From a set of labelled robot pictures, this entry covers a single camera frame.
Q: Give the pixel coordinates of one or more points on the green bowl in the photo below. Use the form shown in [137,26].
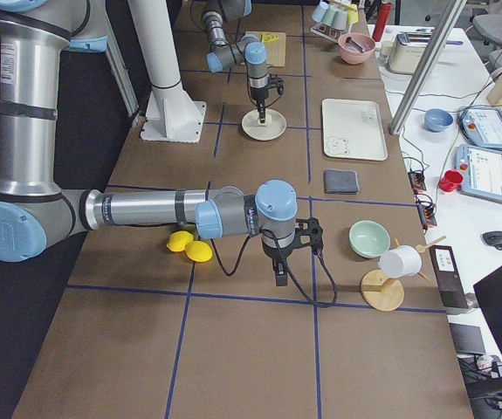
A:
[369,239]

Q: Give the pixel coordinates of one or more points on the wooden mug stand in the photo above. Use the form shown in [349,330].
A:
[384,293]

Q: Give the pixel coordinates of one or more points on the red bottle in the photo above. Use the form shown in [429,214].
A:
[383,13]

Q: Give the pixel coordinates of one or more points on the grey folded cloth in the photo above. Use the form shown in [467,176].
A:
[341,182]

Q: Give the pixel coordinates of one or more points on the black box with label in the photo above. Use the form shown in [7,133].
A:
[448,280]

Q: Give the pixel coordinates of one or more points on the orange power strip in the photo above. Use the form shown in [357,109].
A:
[425,205]

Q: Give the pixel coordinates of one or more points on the cup rack with cups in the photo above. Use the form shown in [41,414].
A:
[334,18]

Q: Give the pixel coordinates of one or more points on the red cup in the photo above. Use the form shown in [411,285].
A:
[450,181]

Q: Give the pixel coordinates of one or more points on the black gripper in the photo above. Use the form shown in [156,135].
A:
[273,251]
[259,95]

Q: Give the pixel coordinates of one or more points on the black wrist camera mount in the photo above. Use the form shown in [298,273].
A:
[308,233]

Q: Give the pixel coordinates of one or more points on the near teach pendant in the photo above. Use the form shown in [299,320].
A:
[482,172]

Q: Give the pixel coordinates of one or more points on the far teach pendant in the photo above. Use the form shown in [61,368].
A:
[482,126]

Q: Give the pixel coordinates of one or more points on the pink bowl with ice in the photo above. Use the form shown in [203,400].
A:
[348,53]

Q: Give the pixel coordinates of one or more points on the metal ice scoop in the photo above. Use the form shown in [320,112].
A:
[358,47]

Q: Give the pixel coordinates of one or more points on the aluminium frame post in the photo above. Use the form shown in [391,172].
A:
[428,60]

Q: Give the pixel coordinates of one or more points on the yellow lemon front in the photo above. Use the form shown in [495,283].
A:
[199,251]

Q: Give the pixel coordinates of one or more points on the black computer mouse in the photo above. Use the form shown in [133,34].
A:
[493,239]

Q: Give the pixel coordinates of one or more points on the white mug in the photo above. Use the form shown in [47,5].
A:
[400,262]

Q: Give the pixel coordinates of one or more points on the lemon slices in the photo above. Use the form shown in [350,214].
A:
[269,37]

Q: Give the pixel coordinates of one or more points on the cream toaster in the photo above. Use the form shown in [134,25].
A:
[405,51]

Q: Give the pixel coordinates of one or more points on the cream bear tray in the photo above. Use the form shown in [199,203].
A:
[352,129]

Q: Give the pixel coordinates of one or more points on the teach pendant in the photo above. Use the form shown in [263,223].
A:
[482,172]
[482,126]

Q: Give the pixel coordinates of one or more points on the wooden cutting board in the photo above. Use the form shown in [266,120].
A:
[276,51]

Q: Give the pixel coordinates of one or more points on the cream round plate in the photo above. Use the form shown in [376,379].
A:
[274,125]

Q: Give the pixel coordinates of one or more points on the yellow lemon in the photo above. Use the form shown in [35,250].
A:
[199,251]
[179,240]

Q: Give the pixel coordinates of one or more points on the blue bowl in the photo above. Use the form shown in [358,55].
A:
[437,120]

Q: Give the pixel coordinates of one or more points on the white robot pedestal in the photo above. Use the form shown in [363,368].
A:
[171,114]

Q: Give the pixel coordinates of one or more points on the yellow lemon back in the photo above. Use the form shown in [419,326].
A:
[179,240]

